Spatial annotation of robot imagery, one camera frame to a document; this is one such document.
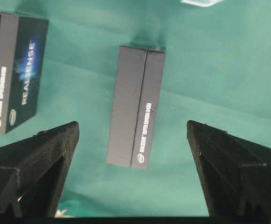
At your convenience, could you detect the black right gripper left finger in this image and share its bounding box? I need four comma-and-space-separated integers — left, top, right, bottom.
0, 121, 80, 218

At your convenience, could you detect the black RealSense box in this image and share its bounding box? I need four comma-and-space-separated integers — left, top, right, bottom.
106, 44, 166, 170
0, 12, 49, 134

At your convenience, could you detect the clear plastic storage case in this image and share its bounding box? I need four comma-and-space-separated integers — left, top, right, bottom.
180, 0, 220, 7

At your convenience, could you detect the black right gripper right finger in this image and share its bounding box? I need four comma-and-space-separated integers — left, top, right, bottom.
187, 120, 271, 218

